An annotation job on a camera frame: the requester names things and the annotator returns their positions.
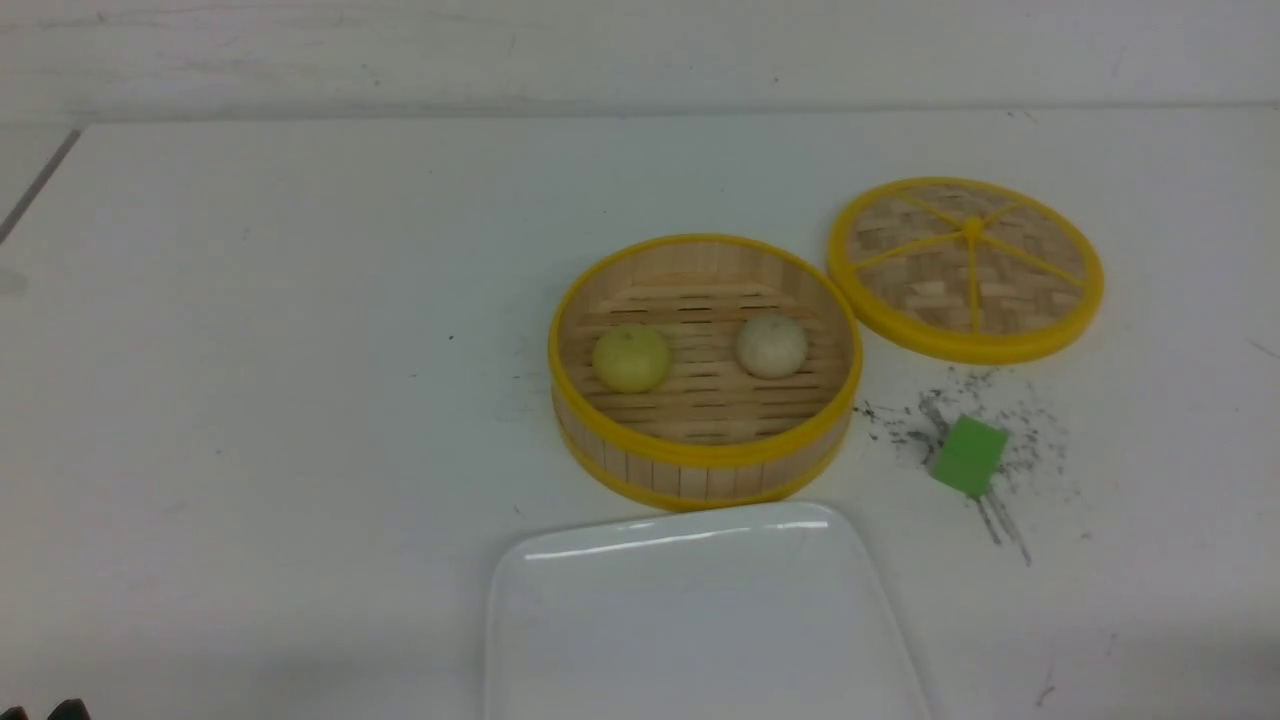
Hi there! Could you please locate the green cube block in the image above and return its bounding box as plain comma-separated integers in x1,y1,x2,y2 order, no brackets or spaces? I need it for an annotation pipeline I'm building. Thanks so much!
931,415,1009,500

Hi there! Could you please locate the white rectangular plate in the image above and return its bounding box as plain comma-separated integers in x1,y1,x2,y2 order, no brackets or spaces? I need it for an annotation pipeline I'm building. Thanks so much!
483,502,931,719

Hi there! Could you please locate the dark object at bottom corner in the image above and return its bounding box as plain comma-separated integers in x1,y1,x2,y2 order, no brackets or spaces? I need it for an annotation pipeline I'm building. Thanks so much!
0,698,91,720

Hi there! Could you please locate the yellow steamed bun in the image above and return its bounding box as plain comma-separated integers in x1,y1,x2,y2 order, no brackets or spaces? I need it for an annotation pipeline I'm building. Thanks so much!
591,323,672,395

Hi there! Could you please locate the bamboo steamer basket yellow rim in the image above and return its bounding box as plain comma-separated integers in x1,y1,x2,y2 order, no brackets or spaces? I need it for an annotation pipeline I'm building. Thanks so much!
547,234,864,512

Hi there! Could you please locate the bamboo steamer lid yellow rim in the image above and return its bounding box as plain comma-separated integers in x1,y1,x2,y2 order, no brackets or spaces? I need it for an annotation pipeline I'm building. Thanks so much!
826,177,1105,366

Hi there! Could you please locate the white steamed bun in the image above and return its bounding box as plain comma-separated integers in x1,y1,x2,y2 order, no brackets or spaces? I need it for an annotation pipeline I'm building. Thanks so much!
735,313,809,380

